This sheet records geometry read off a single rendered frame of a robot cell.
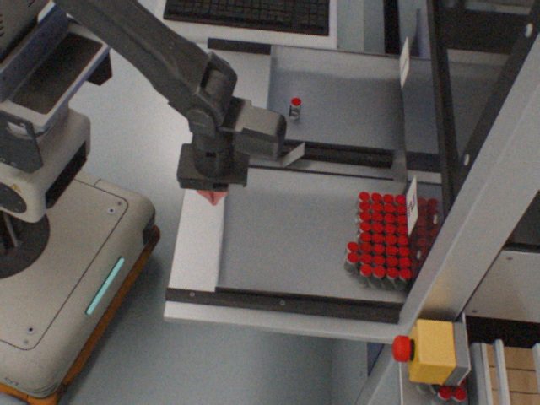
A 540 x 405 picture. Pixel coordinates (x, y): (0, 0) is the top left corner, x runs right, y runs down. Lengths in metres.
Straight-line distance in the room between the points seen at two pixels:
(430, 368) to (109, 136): 1.77
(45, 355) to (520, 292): 1.21
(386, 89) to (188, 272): 0.61
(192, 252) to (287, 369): 0.93
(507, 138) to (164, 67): 0.40
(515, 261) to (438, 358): 0.19
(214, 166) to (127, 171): 1.53
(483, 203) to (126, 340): 1.48
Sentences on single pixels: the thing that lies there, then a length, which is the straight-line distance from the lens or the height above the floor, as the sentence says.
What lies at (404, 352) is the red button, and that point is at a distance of 1.14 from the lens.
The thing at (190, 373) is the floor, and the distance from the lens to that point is 2.18.
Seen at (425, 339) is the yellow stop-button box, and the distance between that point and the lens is 1.14.
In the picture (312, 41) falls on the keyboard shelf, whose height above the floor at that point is 0.80.
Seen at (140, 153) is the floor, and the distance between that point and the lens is 2.60.
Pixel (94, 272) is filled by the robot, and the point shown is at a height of 0.28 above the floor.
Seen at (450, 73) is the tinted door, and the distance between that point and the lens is 1.17.
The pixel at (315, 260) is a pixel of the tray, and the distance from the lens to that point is 1.34.
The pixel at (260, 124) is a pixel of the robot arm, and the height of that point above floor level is 1.30.
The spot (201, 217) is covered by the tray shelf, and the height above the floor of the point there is 0.88.
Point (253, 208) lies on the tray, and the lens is 1.39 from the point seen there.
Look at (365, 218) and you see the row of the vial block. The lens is 1.35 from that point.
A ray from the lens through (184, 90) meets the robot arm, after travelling 0.90.
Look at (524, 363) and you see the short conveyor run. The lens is 1.29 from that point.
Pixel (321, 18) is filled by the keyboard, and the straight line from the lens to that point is 1.85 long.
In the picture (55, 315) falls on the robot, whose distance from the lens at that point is 1.98.
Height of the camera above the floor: 2.02
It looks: 55 degrees down
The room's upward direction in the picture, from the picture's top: 7 degrees clockwise
